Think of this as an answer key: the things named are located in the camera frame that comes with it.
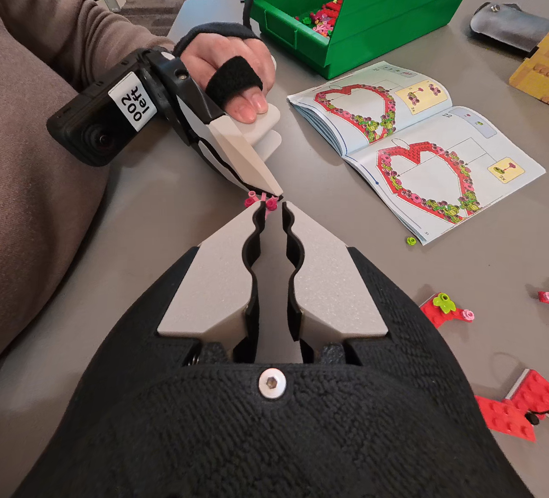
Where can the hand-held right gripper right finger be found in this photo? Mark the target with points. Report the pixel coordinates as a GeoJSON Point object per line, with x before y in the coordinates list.
{"type": "Point", "coordinates": [334, 288]}

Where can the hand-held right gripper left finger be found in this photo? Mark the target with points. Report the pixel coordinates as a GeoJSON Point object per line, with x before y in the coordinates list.
{"type": "Point", "coordinates": [214, 283]}

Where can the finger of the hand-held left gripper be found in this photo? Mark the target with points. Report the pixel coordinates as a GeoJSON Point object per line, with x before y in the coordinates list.
{"type": "Point", "coordinates": [244, 155]}
{"type": "Point", "coordinates": [210, 154]}

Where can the pink lego flower stem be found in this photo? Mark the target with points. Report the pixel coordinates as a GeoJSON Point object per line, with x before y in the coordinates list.
{"type": "Point", "coordinates": [271, 205]}

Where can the person's left forearm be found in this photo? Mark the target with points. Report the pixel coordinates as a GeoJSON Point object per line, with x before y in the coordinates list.
{"type": "Point", "coordinates": [85, 31]}

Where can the red lego section with lime leaf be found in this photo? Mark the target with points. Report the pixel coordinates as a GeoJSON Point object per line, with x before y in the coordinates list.
{"type": "Point", "coordinates": [433, 313]}

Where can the pile of loose lego pieces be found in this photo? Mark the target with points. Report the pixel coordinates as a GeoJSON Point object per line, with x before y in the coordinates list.
{"type": "Point", "coordinates": [326, 18]}

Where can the lego instruction booklet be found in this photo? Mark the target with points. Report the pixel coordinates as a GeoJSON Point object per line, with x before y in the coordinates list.
{"type": "Point", "coordinates": [429, 133]}

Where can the red lego section with pink flowers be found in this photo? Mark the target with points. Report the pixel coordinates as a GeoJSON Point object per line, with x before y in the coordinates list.
{"type": "Point", "coordinates": [544, 296]}

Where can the yellow lego plate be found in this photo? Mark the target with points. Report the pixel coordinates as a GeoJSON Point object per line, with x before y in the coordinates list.
{"type": "Point", "coordinates": [534, 73]}

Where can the person's left hand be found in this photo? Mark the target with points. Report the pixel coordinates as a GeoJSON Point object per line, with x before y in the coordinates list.
{"type": "Point", "coordinates": [206, 56]}

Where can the person's torso in brown sweater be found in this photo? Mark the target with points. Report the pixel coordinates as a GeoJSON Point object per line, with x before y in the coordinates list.
{"type": "Point", "coordinates": [34, 206]}

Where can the green plastic bin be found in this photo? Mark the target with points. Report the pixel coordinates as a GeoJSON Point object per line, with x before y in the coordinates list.
{"type": "Point", "coordinates": [386, 35]}

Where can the grey fabric pouch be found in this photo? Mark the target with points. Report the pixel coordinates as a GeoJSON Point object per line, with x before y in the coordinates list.
{"type": "Point", "coordinates": [506, 24]}

